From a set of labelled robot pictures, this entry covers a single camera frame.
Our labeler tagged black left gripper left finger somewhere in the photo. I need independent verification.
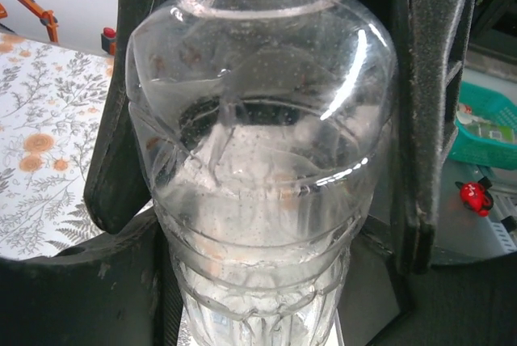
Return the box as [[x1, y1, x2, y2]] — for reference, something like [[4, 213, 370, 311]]
[[82, 0, 162, 234]]

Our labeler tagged floral print tablecloth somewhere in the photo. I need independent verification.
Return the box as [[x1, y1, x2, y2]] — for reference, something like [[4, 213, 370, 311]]
[[0, 32, 157, 261]]

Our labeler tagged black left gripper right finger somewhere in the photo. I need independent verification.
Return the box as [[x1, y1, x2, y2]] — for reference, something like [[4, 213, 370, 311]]
[[386, 0, 482, 275]]

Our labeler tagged slotted grey cable duct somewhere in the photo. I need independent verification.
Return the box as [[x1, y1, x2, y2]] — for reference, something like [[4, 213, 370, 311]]
[[488, 192, 517, 252]]

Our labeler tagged teal plastic basket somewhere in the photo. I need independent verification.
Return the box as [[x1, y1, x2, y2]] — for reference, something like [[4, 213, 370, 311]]
[[447, 81, 517, 171]]

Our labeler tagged small red toy figure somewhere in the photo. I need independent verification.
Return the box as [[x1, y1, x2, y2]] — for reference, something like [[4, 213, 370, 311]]
[[455, 177, 494, 217]]

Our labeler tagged clear unlabelled ribbed bottle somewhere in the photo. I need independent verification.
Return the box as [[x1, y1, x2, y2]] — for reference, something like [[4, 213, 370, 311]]
[[124, 0, 401, 346]]

